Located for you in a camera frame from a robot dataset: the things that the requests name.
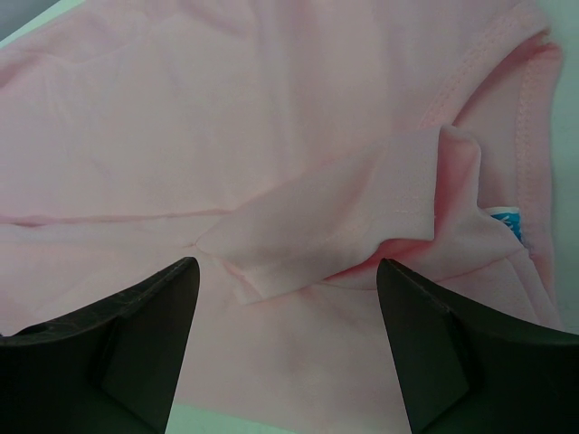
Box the pink t shirt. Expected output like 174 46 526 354
1 1 561 433

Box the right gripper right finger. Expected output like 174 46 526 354
377 259 578 434

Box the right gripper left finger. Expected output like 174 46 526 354
1 258 200 433

